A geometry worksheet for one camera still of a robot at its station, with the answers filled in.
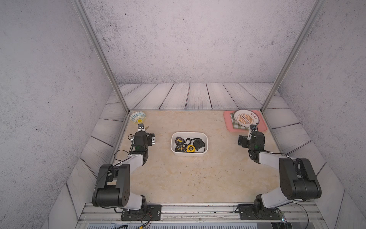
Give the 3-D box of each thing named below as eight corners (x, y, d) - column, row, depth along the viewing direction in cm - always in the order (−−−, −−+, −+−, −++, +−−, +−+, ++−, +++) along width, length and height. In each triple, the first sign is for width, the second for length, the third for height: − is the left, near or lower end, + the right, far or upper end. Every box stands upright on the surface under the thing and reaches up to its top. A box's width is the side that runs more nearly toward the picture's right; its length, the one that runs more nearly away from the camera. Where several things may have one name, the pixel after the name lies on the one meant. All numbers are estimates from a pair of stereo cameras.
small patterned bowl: (130, 123, 115) (128, 120, 112) (133, 114, 121) (132, 111, 118) (145, 123, 114) (144, 120, 112) (148, 114, 121) (147, 111, 118)
